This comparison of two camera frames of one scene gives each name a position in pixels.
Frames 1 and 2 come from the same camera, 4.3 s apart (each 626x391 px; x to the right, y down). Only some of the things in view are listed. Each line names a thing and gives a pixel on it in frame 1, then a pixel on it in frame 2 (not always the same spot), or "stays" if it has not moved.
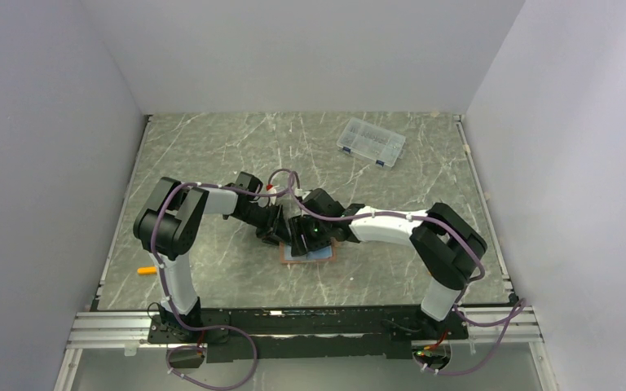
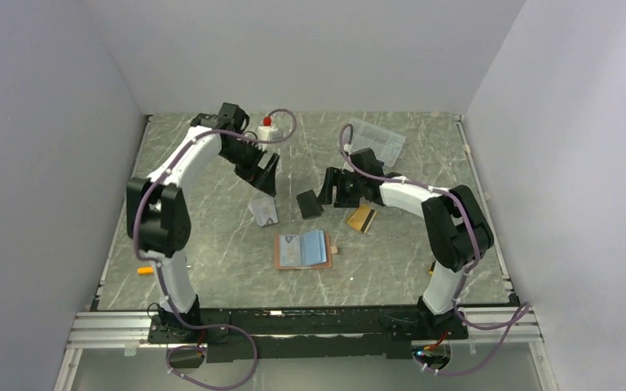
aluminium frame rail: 501,327 stays
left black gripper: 276,230 to 264,179
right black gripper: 298,227 to 336,177
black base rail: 336,332 stays
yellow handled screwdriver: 147,270 stays
